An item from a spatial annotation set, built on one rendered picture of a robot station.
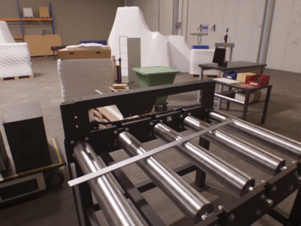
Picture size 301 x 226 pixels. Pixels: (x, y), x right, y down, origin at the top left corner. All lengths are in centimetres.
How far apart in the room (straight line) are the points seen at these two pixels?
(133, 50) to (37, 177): 371
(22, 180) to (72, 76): 296
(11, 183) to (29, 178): 16
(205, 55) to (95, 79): 471
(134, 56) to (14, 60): 540
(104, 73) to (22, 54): 509
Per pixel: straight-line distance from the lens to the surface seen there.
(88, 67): 474
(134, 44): 518
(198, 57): 821
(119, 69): 511
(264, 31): 1244
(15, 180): 237
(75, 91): 491
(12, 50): 931
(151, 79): 404
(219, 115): 188
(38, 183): 242
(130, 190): 117
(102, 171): 108
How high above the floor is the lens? 155
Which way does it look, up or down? 21 degrees down
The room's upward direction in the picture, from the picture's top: straight up
